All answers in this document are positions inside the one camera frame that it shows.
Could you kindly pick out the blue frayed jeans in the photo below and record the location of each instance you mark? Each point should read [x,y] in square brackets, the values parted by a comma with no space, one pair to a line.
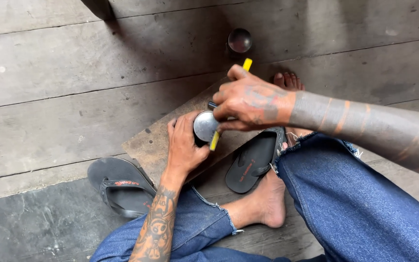
[347,211]

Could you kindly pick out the person's left hand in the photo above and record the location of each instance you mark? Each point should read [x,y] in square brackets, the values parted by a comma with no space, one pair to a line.
[182,149]

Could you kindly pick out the small dark rod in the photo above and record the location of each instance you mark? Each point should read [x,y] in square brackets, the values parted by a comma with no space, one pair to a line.
[212,104]

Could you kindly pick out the person's left foot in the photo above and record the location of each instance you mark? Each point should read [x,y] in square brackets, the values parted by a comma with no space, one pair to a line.
[267,203]

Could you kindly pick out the black flip-flop sandal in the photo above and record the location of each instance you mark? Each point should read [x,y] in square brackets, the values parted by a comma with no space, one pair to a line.
[122,182]
[251,162]

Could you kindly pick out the person's right foot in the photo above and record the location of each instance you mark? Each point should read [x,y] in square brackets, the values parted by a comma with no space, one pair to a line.
[288,80]

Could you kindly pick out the dark round tin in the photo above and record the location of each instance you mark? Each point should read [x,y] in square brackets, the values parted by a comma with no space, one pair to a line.
[239,40]

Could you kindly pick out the dark wooden post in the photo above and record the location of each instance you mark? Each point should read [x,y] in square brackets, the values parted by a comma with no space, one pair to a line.
[98,8]

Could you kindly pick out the person's right hand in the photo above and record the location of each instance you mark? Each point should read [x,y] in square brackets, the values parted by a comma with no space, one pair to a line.
[256,103]

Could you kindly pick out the worn wooden board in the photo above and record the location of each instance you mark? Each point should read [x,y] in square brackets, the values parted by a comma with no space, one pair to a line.
[151,145]

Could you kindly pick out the dark floor sheet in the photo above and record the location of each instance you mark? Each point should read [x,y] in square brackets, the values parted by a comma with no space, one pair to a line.
[42,225]

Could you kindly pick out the round silver metal tin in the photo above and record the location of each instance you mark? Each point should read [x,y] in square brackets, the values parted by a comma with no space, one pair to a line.
[205,126]

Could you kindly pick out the person's foot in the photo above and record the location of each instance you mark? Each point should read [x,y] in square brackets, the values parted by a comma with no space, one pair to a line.
[267,203]
[288,80]

